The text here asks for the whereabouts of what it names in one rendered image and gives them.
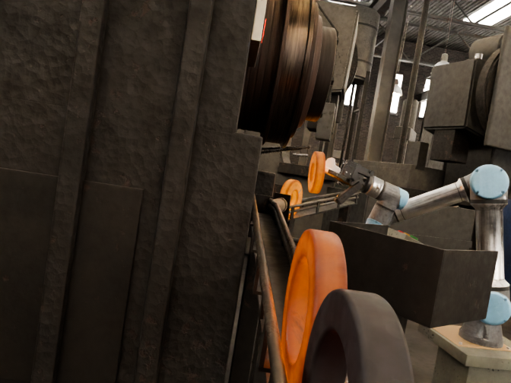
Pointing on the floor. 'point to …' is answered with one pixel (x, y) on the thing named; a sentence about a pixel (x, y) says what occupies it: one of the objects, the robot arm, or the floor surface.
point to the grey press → (468, 115)
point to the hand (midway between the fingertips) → (317, 167)
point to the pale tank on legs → (367, 29)
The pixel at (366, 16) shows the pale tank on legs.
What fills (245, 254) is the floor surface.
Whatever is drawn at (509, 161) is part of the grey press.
